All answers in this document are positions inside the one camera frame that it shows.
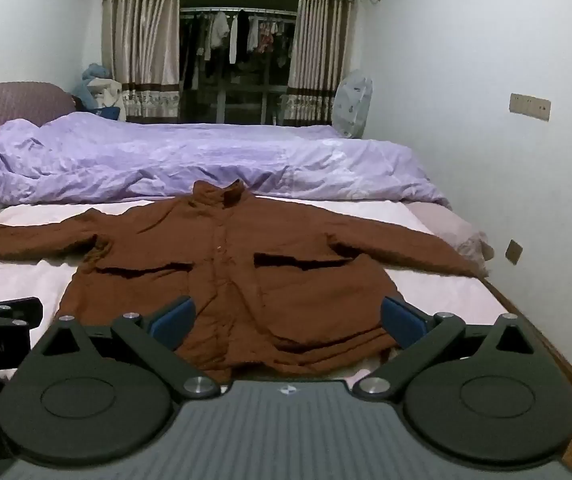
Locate wall switch panel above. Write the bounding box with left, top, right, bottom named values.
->
left=509, top=93, right=552, bottom=122

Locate covered standing fan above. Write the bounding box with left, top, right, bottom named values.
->
left=333, top=71, right=374, bottom=139

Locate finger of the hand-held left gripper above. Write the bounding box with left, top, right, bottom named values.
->
left=0, top=297, right=44, bottom=331

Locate striped beige curtain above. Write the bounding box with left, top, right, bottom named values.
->
left=102, top=0, right=183, bottom=123
left=286, top=0, right=361, bottom=126

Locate mauve under sheet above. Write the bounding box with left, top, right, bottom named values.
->
left=407, top=201, right=495, bottom=277

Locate row of hanging clothes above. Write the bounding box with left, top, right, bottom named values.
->
left=181, top=7, right=297, bottom=93

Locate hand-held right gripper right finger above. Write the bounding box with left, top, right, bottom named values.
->
left=353, top=296, right=542, bottom=402

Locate mauve quilted headboard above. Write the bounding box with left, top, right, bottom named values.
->
left=0, top=81, right=76, bottom=134

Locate purple duvet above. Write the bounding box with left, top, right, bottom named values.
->
left=0, top=111, right=452, bottom=209

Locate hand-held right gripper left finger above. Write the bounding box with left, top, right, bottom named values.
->
left=58, top=296, right=220, bottom=400

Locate brown jacket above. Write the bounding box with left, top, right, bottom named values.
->
left=0, top=180, right=482, bottom=386

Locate blue plush toy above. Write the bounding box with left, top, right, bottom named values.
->
left=82, top=62, right=110, bottom=84

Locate pink printed bed sheet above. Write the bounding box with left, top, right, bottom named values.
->
left=0, top=199, right=498, bottom=386

